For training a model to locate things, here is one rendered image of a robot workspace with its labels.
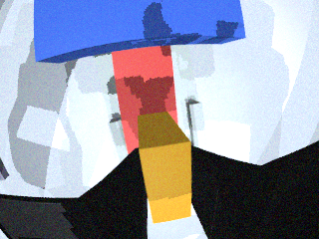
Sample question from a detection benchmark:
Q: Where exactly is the yellow block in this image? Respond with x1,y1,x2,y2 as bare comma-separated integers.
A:
139,112,191,224

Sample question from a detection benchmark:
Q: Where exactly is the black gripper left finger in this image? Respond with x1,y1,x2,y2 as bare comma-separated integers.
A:
0,147,148,239

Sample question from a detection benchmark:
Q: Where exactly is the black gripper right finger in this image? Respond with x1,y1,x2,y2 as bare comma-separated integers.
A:
190,140,319,239

